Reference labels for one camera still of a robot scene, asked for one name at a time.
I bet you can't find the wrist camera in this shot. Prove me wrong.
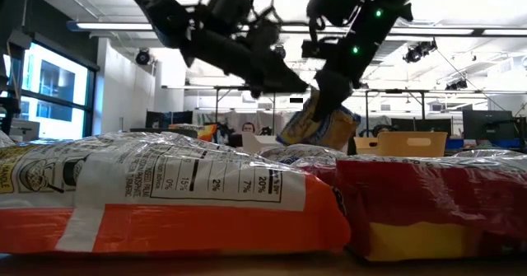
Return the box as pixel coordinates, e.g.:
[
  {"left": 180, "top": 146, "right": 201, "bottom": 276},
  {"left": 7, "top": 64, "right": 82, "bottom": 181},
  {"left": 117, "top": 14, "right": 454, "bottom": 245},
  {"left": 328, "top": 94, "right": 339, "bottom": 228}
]
[
  {"left": 199, "top": 0, "right": 253, "bottom": 36},
  {"left": 301, "top": 38, "right": 330, "bottom": 61}
]

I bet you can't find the large window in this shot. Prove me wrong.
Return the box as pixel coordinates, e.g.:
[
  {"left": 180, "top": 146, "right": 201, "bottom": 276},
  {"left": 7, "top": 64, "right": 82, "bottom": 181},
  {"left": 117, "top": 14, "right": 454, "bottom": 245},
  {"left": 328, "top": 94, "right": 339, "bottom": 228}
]
[{"left": 3, "top": 40, "right": 98, "bottom": 142}]

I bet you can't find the orange Maruchan ramen pack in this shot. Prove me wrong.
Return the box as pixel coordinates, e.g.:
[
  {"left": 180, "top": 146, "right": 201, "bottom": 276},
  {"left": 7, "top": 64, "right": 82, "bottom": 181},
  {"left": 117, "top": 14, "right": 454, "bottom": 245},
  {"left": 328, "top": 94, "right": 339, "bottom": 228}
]
[
  {"left": 167, "top": 123, "right": 218, "bottom": 143},
  {"left": 0, "top": 131, "right": 352, "bottom": 255}
]

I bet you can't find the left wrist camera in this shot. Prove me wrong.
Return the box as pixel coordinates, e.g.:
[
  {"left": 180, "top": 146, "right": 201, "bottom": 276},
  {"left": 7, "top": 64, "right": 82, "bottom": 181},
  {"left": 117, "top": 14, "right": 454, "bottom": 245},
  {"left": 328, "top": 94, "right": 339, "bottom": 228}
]
[{"left": 199, "top": 0, "right": 253, "bottom": 36}]

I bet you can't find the yellow-orange plastic bin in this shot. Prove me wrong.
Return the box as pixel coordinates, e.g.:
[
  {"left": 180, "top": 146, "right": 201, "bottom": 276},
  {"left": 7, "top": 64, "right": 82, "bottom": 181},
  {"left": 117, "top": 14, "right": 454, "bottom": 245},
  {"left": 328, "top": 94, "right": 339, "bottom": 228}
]
[{"left": 353, "top": 131, "right": 449, "bottom": 158}]

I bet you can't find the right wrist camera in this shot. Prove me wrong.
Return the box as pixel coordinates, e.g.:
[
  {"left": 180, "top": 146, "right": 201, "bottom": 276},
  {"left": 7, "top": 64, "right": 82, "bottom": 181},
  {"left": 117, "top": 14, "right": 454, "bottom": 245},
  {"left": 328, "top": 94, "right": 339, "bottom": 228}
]
[{"left": 301, "top": 38, "right": 330, "bottom": 61}]

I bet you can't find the black computer monitor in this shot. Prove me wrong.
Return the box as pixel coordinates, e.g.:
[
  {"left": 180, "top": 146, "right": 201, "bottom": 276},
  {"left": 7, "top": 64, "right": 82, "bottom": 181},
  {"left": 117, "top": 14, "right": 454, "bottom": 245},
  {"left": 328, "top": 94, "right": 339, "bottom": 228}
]
[
  {"left": 461, "top": 109, "right": 516, "bottom": 142},
  {"left": 144, "top": 110, "right": 194, "bottom": 130}
]

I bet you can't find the ceiling light strip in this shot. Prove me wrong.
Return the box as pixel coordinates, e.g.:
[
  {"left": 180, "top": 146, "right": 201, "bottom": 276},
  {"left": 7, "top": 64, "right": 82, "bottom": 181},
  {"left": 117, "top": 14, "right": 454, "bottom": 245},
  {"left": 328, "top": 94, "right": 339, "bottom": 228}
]
[
  {"left": 67, "top": 20, "right": 194, "bottom": 33},
  {"left": 389, "top": 26, "right": 527, "bottom": 37}
]

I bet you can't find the black metal rack frame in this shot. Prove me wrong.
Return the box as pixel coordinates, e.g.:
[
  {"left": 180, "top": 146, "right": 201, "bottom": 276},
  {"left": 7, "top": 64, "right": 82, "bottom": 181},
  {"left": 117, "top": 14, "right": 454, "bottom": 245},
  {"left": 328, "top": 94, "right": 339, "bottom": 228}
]
[
  {"left": 364, "top": 88, "right": 427, "bottom": 120},
  {"left": 212, "top": 85, "right": 277, "bottom": 124}
]

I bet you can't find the small white cabinet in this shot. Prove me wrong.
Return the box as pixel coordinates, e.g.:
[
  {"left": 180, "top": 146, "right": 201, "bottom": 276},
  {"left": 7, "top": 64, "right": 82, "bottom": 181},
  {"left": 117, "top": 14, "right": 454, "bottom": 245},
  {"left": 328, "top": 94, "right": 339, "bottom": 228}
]
[{"left": 8, "top": 118, "right": 41, "bottom": 142}]

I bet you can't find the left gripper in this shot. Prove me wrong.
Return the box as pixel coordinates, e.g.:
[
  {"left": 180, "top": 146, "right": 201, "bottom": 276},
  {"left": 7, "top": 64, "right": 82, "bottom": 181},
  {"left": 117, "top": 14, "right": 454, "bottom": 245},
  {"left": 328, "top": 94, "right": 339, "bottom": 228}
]
[{"left": 180, "top": 20, "right": 310, "bottom": 100}]

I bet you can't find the blue Maruchan ramen pack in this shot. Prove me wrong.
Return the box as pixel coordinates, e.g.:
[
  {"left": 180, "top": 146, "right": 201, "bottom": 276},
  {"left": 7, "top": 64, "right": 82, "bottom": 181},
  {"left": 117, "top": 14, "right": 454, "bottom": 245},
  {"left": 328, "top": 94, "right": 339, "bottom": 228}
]
[
  {"left": 258, "top": 143, "right": 349, "bottom": 166},
  {"left": 276, "top": 87, "right": 361, "bottom": 152}
]

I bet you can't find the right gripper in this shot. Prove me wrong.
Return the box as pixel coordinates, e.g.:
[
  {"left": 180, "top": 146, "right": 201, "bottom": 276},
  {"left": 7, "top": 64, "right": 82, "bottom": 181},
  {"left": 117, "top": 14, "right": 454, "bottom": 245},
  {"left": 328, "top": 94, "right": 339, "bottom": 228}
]
[{"left": 311, "top": 32, "right": 386, "bottom": 123}]

